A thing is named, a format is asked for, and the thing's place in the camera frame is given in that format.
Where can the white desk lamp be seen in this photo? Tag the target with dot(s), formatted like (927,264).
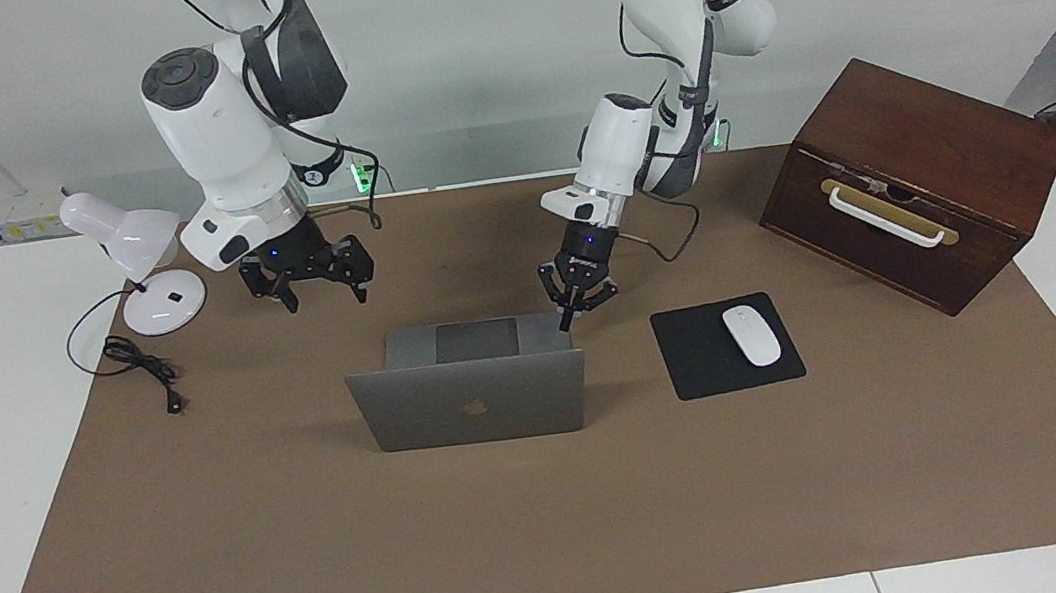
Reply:
(128,240)

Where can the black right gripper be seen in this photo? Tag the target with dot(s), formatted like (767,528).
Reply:
(296,254)

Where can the white computer mouse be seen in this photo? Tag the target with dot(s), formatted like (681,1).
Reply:
(753,336)

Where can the brown table mat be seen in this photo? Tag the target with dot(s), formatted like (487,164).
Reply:
(556,525)

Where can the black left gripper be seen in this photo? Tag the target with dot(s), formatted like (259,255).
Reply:
(588,254)

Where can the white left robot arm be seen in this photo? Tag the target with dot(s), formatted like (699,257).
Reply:
(616,150)

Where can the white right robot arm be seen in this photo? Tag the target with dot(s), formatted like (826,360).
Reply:
(217,143)

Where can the dark wooden box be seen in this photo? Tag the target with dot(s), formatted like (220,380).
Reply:
(930,126)

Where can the black mouse pad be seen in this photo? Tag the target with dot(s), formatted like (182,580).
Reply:
(697,356)

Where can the white power strip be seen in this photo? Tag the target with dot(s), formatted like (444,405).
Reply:
(25,217)

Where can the grey Apple laptop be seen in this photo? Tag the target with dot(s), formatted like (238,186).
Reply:
(471,404)

